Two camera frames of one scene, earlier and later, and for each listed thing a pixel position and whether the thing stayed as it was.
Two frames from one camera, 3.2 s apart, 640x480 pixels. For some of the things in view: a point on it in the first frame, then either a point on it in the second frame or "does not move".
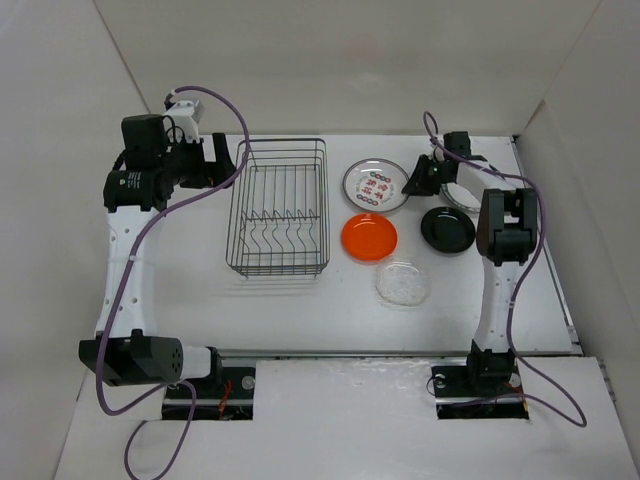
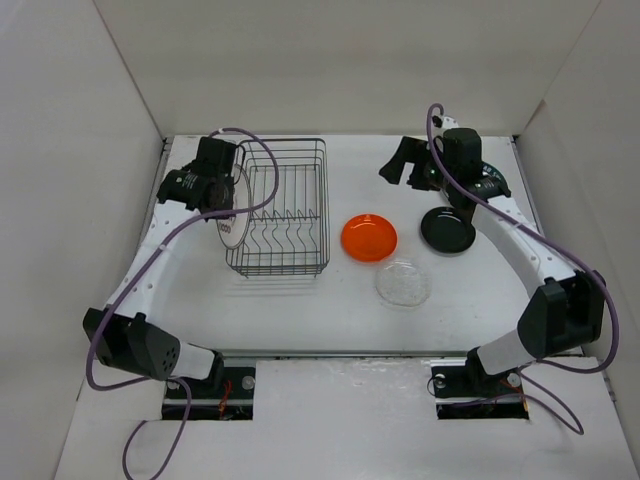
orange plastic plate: x=369 y=237 does not move
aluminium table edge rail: x=381 y=352 does not move
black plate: x=447 y=230 does not move
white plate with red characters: x=375 y=185 -> x=232 y=231
